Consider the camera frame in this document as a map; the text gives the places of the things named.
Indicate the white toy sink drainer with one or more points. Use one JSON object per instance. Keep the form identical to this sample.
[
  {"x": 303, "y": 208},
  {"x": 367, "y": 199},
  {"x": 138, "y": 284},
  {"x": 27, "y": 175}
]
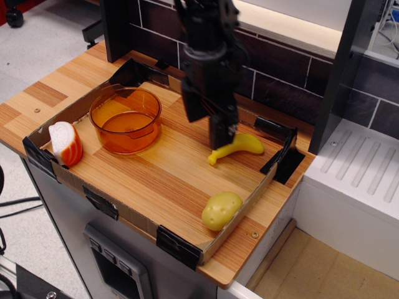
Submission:
[{"x": 359, "y": 166}]

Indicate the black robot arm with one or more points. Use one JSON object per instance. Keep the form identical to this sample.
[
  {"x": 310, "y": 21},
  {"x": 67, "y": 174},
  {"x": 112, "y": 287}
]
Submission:
[{"x": 207, "y": 24}]

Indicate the orange transparent plastic pot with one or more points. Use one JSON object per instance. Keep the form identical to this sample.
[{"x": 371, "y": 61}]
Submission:
[{"x": 127, "y": 119}]

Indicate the yellow toy banana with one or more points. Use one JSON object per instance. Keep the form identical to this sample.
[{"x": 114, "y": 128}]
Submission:
[{"x": 241, "y": 142}]

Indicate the white orange toy sushi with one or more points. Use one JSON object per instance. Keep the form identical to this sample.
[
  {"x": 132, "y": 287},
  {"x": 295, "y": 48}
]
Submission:
[{"x": 66, "y": 143}]

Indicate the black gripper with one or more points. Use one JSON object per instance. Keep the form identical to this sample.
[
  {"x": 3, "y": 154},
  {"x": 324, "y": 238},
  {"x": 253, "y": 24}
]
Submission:
[{"x": 211, "y": 79}]

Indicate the cardboard fence with black tape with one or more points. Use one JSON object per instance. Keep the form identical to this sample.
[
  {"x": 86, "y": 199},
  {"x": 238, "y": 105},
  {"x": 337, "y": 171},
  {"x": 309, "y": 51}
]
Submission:
[{"x": 162, "y": 190}]

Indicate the grey toy oven front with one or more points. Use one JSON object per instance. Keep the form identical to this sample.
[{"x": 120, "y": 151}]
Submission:
[{"x": 125, "y": 276}]

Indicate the yellow toy potato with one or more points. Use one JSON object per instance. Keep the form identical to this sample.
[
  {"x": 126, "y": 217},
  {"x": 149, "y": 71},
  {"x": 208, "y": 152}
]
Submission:
[{"x": 220, "y": 209}]

